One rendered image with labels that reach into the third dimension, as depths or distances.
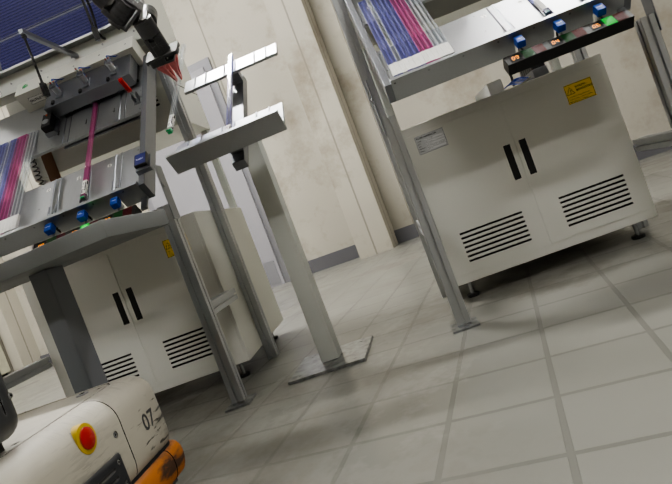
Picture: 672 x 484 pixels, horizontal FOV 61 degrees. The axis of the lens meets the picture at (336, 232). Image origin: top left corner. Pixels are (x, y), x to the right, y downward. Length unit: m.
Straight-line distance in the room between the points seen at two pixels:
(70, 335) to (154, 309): 0.65
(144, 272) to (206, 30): 3.73
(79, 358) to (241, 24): 4.26
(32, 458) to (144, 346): 1.25
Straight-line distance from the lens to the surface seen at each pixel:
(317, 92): 4.84
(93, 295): 2.23
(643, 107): 4.96
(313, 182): 5.09
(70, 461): 1.02
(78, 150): 2.61
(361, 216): 4.74
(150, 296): 2.14
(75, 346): 1.54
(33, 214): 2.01
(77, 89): 2.29
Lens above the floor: 0.44
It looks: 2 degrees down
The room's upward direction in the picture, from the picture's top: 21 degrees counter-clockwise
